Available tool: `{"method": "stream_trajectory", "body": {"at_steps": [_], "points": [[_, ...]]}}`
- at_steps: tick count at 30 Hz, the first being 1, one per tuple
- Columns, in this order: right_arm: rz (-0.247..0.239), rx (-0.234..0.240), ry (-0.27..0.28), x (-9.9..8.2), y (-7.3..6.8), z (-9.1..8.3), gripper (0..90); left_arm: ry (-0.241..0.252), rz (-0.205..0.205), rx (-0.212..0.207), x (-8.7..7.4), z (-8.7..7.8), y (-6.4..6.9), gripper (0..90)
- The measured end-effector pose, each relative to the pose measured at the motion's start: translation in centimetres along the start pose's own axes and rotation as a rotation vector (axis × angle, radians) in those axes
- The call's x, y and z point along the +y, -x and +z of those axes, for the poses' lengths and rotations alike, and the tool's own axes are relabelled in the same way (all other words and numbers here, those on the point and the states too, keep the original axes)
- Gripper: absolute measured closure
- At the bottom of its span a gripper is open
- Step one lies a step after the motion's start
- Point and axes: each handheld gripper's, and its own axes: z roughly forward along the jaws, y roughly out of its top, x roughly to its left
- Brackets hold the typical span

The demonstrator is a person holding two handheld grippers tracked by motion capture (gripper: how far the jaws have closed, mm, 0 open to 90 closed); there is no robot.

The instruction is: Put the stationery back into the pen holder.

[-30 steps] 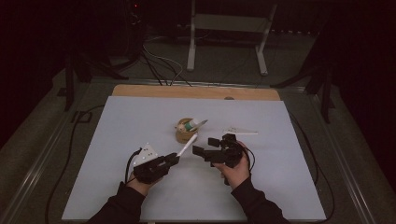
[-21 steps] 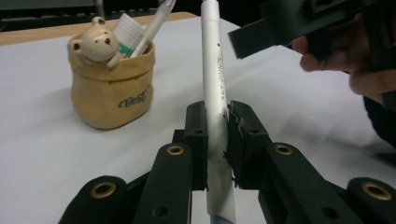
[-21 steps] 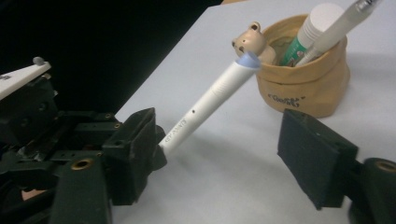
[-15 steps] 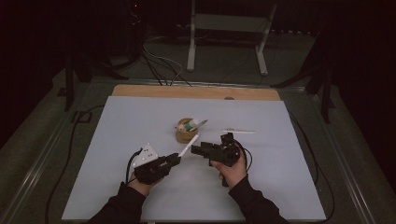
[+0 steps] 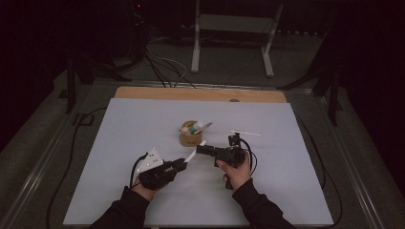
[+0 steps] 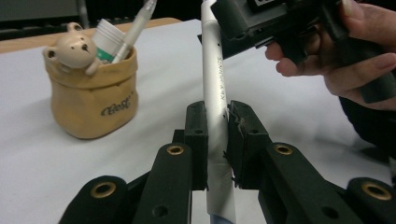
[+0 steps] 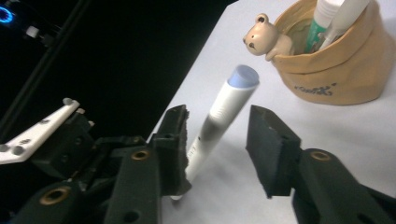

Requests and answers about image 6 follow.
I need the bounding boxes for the tan bear pen holder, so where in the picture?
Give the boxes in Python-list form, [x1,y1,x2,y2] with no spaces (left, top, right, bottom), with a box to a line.
[42,21,140,140]

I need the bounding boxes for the clear pen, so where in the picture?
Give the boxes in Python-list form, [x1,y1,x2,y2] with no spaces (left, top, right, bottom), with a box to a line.
[111,0,159,65]

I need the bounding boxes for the white pen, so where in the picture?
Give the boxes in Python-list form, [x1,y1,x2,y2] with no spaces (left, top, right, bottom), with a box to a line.
[200,0,238,224]

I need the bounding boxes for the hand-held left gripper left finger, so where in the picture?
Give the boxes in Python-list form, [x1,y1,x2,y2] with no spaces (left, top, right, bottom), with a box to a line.
[132,100,209,224]

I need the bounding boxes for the green and white glue stick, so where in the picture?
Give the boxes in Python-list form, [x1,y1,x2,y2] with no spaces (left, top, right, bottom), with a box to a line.
[91,18,127,65]

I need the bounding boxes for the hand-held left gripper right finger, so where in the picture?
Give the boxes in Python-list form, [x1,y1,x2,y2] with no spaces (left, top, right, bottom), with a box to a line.
[226,99,366,224]

